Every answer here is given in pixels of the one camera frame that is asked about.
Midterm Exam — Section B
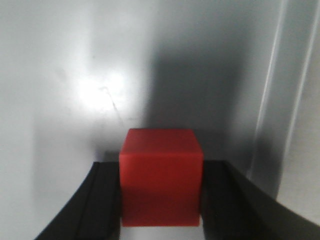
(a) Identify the grey metal tray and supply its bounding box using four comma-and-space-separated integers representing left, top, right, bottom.
0, 0, 320, 240

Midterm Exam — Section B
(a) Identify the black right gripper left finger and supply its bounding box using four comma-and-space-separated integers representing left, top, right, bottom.
36, 162, 121, 240

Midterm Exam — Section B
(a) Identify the red foam cube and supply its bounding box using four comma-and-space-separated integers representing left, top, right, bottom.
119, 128, 204, 227

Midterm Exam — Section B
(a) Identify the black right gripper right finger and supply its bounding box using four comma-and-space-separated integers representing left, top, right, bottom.
200, 160, 320, 240

